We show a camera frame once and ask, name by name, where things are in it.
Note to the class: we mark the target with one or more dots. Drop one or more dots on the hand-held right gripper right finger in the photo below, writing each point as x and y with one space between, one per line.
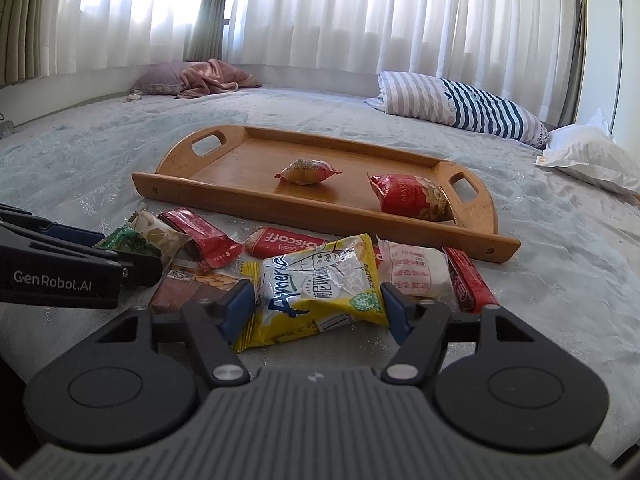
396 315

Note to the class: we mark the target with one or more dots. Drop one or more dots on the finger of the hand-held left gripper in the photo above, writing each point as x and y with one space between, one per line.
142 271
70 234

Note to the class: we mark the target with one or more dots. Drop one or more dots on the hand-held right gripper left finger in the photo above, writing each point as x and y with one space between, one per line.
239 310

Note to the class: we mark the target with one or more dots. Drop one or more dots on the gold snack packet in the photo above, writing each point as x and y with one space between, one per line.
125 240

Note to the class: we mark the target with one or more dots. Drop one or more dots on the red and black snack packet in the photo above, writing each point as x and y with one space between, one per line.
205 235

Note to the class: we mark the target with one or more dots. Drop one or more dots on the yellow snack bag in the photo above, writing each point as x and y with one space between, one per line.
320 285

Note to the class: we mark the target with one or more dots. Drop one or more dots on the cream snack packet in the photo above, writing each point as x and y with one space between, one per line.
155 235

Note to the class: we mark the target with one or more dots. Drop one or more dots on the orange clear-wrapped snack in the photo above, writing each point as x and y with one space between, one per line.
215 280

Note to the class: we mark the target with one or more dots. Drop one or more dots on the brown snack packet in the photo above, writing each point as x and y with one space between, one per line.
180 295

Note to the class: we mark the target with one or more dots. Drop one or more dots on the white pink-printed snack packet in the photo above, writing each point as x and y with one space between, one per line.
415 270

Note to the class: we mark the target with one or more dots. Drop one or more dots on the sheer snowflake cloth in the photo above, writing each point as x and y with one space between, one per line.
75 170

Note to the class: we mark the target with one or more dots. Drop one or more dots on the red biscuit packet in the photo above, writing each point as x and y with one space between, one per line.
280 245

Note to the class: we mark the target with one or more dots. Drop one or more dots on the slim red bar packet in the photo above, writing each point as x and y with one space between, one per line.
467 280

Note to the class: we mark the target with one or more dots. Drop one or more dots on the red nut snack packet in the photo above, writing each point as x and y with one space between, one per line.
410 195

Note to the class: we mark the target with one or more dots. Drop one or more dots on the tan clear-wrapped pastry snack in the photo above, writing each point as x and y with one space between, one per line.
305 172

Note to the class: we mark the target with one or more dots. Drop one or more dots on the purple pillow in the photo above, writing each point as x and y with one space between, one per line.
160 80

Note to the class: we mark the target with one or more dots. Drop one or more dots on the pink blanket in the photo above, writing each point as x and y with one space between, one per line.
215 77

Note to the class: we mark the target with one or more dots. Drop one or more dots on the grey quilted bedspread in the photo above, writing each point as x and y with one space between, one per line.
310 105

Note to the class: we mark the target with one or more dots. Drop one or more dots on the striped pillow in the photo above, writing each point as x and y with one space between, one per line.
450 100

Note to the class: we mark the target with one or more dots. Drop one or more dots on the green curtain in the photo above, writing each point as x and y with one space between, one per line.
577 35
25 15
210 5

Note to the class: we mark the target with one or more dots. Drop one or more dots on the white plastic bag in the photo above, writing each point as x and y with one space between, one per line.
585 155

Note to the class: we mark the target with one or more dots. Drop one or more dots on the white sheer curtains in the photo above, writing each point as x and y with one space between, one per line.
350 5

